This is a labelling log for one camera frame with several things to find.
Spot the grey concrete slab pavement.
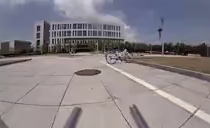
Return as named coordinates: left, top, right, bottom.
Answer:
left=0, top=54, right=210, bottom=128

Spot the white multi-storey building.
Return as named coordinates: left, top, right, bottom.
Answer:
left=34, top=19, right=125, bottom=54

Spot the row of trees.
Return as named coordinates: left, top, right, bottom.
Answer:
left=123, top=40, right=210, bottom=58

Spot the pole with sign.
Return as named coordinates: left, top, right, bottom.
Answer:
left=157, top=17, right=166, bottom=56

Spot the low concrete kerb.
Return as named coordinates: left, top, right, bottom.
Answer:
left=127, top=58, right=210, bottom=84
left=0, top=57, right=33, bottom=69

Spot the small grey building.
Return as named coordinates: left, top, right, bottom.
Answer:
left=0, top=39, right=33, bottom=56

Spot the round manhole cover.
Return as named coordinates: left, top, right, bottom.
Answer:
left=74, top=68, right=103, bottom=77

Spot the robot's own part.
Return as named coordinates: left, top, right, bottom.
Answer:
left=62, top=106, right=83, bottom=128
left=128, top=104, right=150, bottom=128

